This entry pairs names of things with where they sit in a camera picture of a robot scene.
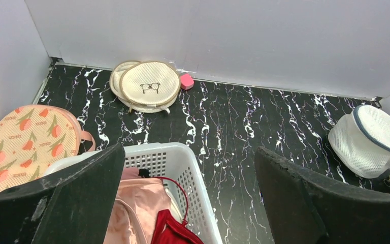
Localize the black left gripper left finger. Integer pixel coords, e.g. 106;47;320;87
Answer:
0;144;125;243

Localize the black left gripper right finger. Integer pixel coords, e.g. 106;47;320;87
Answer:
254;147;390;243

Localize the white cylindrical mesh laundry bag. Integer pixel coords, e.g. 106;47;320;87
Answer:
328;105;390;179

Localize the pink bra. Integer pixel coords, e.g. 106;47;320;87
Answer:
104;167;171;243

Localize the peach floral mesh laundry bag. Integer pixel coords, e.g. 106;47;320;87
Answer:
0;105;96;192

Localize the red bra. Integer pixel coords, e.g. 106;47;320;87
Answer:
151;176;204;244

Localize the white plastic laundry basket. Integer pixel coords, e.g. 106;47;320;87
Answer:
44;143;221;243

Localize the beige round mesh laundry bag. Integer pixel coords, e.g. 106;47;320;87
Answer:
109;61;181;114

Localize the pink small block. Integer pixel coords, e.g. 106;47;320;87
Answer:
180;74;194;90

